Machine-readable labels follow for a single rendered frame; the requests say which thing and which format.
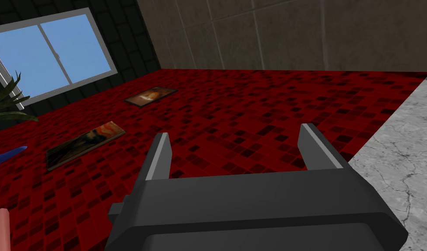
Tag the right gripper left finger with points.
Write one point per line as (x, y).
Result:
(160, 157)

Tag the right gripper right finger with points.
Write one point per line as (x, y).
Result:
(317, 148)

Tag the dark orange framed picture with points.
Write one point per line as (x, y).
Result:
(84, 143)

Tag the grey framed window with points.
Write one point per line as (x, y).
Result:
(49, 55)

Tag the blue pointed object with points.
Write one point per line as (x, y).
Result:
(6, 156)

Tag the green leafy plant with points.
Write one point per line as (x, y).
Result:
(8, 103)

